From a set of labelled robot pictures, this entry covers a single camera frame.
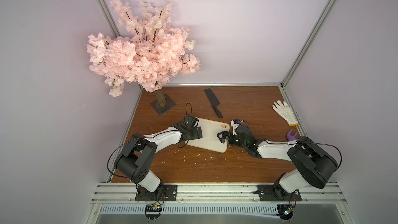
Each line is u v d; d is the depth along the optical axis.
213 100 1.12
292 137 0.93
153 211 0.72
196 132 0.83
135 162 0.44
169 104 1.10
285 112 1.03
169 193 0.73
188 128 0.72
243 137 0.70
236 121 0.83
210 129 0.97
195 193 0.75
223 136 0.81
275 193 0.66
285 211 0.70
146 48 0.66
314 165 0.44
